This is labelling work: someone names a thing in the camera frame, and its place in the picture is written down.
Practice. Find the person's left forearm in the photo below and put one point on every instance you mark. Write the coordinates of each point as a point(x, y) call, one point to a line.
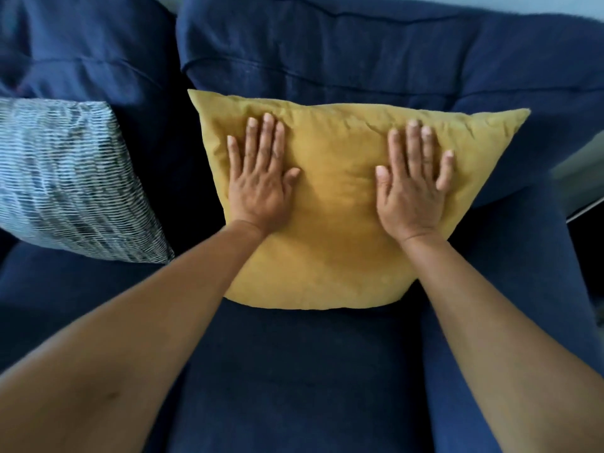
point(118, 353)

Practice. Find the dark side table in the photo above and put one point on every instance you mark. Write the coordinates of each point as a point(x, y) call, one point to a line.
point(590, 259)

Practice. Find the navy sofa back cushion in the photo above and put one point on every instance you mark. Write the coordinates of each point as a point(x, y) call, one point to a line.
point(377, 47)
point(94, 47)

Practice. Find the black white patterned cushion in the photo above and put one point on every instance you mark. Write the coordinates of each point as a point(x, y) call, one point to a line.
point(71, 183)

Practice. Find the navy blue sofa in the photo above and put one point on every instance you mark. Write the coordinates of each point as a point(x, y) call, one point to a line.
point(306, 372)

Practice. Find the yellow cushion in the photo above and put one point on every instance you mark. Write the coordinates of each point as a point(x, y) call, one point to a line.
point(335, 221)

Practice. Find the person's right hand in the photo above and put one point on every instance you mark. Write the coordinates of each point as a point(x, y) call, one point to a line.
point(415, 202)

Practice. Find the person's right forearm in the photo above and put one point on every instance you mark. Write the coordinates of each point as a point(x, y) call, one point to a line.
point(500, 349)

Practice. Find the person's left hand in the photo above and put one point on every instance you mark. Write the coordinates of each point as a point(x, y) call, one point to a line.
point(259, 193)

